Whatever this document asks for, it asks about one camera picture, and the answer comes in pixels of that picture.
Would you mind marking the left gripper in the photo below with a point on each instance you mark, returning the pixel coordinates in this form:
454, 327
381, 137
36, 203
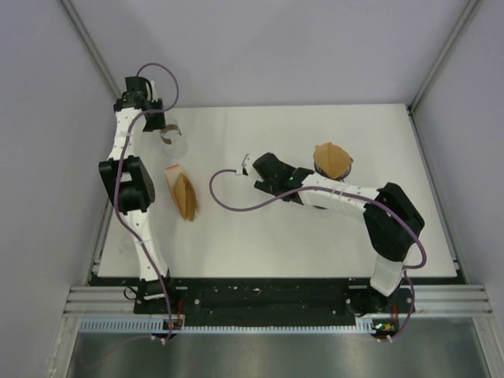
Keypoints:
157, 124

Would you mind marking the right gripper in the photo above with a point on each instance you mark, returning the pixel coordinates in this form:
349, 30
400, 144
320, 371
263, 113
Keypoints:
263, 186

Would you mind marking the clear glass with brown band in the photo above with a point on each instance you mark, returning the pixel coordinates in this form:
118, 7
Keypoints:
172, 141

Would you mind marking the grey plastic coffee dripper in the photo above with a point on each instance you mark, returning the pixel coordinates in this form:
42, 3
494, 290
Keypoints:
338, 175

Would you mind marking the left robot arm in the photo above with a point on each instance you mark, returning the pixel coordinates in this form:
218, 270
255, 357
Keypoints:
129, 186

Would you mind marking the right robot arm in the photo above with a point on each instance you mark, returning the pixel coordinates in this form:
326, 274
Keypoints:
392, 221

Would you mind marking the stack of brown filters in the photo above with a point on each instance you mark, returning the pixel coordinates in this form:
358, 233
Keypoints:
185, 197

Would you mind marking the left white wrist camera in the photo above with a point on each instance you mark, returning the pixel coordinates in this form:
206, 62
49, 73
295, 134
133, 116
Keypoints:
154, 97

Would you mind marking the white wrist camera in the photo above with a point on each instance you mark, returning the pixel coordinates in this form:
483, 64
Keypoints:
154, 97
246, 166

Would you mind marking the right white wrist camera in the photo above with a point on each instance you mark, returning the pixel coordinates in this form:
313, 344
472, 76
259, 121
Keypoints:
246, 166

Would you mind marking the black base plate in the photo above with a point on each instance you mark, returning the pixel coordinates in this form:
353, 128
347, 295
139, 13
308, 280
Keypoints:
261, 302

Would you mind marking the aluminium frame rail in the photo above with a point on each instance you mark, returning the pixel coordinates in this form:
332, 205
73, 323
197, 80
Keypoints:
431, 301

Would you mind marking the grey cable duct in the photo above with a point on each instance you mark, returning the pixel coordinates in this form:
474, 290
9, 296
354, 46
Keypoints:
139, 325

